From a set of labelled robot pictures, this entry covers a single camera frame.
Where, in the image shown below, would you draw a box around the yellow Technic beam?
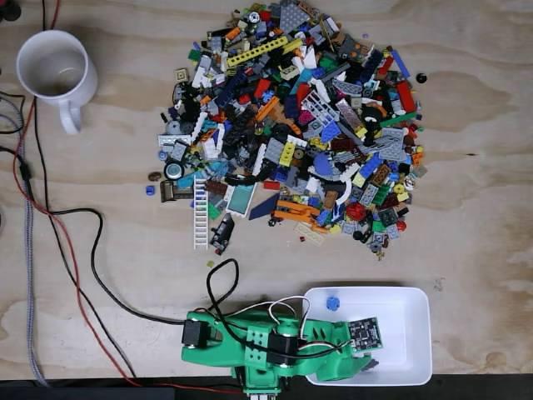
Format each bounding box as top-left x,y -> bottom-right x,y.
227,35 -> 290,69

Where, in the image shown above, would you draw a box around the gray Lego wedge plate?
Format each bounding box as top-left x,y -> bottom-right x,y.
278,0 -> 311,33

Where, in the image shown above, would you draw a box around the black looped cable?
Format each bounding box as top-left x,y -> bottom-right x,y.
206,257 -> 242,325

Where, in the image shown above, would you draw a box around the long blue Lego plate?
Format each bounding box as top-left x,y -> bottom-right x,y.
391,49 -> 411,78

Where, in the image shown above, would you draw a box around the long green Lego plate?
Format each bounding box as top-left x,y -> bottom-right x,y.
378,111 -> 418,128

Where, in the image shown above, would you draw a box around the black Technic panel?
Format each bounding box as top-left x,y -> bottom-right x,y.
209,213 -> 236,251

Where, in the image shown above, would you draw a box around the dark brown Lego box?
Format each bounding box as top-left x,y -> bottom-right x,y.
160,179 -> 195,204

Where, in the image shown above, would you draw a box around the white teal Lego wheel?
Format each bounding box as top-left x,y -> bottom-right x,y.
163,161 -> 185,182

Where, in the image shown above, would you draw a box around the white ceramic mug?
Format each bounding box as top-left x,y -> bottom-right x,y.
15,29 -> 99,135

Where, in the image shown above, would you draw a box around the orange Technic beam assembly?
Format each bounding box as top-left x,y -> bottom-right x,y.
272,199 -> 330,233

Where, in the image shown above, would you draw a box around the tan Lego plate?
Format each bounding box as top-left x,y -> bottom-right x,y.
293,221 -> 329,247

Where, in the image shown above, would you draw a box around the long red Lego brick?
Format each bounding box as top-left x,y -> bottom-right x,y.
395,81 -> 417,114

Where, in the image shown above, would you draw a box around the long white Lego plate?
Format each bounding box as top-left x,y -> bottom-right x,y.
157,133 -> 193,147

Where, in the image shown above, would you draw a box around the white Lego window frame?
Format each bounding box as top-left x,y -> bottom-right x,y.
224,182 -> 258,219

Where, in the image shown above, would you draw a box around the camera circuit board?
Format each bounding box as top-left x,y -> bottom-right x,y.
347,316 -> 385,350

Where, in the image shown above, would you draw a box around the pink glitter Lego tile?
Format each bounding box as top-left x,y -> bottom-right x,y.
335,97 -> 361,128

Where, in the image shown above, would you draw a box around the gray braided cable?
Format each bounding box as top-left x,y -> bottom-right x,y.
21,166 -> 47,385

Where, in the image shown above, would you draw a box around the dark blue Lego panel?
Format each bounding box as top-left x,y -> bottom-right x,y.
248,193 -> 280,222

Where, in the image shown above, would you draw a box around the white plastic bin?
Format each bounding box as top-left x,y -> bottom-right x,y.
302,286 -> 433,387

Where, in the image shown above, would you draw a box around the white Lego lattice fence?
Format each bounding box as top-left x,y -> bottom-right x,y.
300,88 -> 341,124

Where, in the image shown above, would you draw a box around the white wires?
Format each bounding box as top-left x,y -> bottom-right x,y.
266,294 -> 312,334

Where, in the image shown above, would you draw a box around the white Lego ladder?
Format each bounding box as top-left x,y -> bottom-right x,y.
192,173 -> 210,251

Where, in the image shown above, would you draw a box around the blue round Lego dish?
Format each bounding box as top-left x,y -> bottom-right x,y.
312,151 -> 335,177

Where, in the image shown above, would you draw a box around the yellow Lego brick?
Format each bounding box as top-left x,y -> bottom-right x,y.
279,142 -> 297,166

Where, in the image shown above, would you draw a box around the thick black cable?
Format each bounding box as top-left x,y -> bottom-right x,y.
41,207 -> 187,327

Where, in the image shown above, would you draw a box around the thin black cable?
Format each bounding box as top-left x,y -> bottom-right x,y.
32,0 -> 137,378

